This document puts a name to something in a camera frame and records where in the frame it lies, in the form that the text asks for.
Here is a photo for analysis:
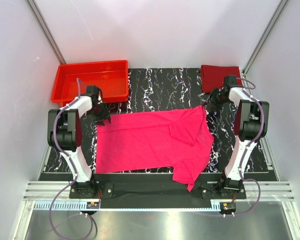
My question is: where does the aluminium frame post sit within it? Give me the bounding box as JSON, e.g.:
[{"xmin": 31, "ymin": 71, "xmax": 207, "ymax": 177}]
[
  {"xmin": 25, "ymin": 0, "xmax": 66, "ymax": 65},
  {"xmin": 242, "ymin": 0, "xmax": 290, "ymax": 76}
]

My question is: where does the red plastic bin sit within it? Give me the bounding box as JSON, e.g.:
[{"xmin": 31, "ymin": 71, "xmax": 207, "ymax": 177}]
[{"xmin": 51, "ymin": 60, "xmax": 129, "ymax": 107}]

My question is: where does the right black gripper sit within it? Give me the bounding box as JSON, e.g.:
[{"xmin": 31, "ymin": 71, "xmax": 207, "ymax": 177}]
[{"xmin": 202, "ymin": 87, "xmax": 229, "ymax": 113}]

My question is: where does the folded dark red t-shirt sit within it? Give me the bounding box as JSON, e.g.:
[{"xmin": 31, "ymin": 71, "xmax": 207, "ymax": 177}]
[{"xmin": 200, "ymin": 65, "xmax": 241, "ymax": 94}]

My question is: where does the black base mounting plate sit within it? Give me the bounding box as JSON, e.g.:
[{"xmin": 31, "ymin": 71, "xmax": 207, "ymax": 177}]
[{"xmin": 69, "ymin": 173, "xmax": 247, "ymax": 210}]

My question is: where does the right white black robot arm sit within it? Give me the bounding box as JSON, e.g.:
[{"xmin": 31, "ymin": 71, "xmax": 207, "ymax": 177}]
[{"xmin": 204, "ymin": 75, "xmax": 270, "ymax": 199}]

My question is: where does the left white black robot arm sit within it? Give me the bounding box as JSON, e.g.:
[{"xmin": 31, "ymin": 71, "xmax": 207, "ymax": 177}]
[{"xmin": 47, "ymin": 85, "xmax": 111, "ymax": 198}]

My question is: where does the bright pink t-shirt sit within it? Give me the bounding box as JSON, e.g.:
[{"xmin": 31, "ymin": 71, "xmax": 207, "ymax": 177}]
[{"xmin": 96, "ymin": 105, "xmax": 214, "ymax": 192}]

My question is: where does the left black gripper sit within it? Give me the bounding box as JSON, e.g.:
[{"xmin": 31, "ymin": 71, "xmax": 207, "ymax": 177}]
[{"xmin": 89, "ymin": 102, "xmax": 111, "ymax": 127}]

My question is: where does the left aluminium frame post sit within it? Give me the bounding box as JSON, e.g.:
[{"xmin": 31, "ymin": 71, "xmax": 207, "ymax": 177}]
[{"xmin": 25, "ymin": 0, "xmax": 66, "ymax": 65}]

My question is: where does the white slotted cable duct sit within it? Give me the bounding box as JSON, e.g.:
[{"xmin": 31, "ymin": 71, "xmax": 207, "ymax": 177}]
[{"xmin": 34, "ymin": 200, "xmax": 236, "ymax": 213}]

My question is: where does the right aluminium frame post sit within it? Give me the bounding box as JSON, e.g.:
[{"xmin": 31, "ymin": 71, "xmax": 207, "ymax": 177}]
[{"xmin": 242, "ymin": 0, "xmax": 290, "ymax": 76}]

